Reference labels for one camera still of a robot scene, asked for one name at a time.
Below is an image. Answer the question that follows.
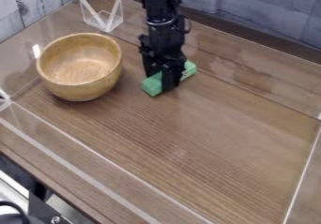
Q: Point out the green rectangular block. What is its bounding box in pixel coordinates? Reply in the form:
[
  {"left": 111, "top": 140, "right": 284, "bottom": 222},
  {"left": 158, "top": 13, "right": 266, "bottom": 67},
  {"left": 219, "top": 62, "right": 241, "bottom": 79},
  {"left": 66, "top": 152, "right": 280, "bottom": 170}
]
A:
[{"left": 140, "top": 61, "right": 197, "bottom": 97}]

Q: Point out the black metal clamp bracket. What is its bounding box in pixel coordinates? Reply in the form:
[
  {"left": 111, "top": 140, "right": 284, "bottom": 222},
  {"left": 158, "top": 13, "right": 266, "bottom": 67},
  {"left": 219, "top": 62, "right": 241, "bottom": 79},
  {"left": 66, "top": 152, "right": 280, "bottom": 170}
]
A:
[{"left": 28, "top": 191, "right": 84, "bottom": 224}]

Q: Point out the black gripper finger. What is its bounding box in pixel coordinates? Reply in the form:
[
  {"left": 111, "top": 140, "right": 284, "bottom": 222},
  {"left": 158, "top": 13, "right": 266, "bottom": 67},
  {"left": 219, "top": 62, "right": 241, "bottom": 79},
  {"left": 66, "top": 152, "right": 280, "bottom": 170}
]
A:
[
  {"left": 162, "top": 63, "right": 185, "bottom": 91},
  {"left": 142, "top": 52, "right": 161, "bottom": 77}
]

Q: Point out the clear acrylic corner bracket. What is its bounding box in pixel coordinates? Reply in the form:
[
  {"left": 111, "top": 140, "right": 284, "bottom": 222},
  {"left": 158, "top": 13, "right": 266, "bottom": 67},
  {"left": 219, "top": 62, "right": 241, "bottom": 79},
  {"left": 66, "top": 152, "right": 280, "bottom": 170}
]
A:
[{"left": 79, "top": 0, "right": 124, "bottom": 33}]

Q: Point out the clear acrylic enclosure wall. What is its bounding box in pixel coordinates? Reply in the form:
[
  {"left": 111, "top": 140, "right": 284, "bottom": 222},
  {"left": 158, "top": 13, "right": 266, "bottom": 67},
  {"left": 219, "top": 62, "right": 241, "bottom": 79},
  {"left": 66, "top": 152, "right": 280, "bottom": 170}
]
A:
[{"left": 0, "top": 85, "right": 318, "bottom": 224}]

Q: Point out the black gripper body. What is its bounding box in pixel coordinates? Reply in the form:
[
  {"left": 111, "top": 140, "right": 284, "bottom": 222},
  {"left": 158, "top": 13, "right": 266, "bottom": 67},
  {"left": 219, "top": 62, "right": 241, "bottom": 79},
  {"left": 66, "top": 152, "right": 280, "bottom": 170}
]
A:
[{"left": 139, "top": 20, "right": 189, "bottom": 67}]

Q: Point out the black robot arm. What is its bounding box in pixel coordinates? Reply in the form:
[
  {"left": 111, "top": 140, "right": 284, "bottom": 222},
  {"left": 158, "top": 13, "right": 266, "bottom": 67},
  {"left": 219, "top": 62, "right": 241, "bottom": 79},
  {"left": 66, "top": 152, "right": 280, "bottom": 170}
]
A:
[{"left": 139, "top": 0, "right": 191, "bottom": 91}]

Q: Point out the black cable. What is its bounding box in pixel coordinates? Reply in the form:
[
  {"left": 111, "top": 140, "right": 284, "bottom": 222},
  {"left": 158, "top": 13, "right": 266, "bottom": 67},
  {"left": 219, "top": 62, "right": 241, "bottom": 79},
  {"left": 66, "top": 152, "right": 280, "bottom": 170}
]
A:
[{"left": 0, "top": 200, "right": 31, "bottom": 224}]

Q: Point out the wooden bowl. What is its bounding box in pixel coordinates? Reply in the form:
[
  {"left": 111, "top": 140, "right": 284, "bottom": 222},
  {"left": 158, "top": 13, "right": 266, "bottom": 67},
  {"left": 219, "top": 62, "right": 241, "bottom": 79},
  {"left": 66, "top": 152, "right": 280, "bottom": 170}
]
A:
[{"left": 36, "top": 33, "right": 123, "bottom": 101}]

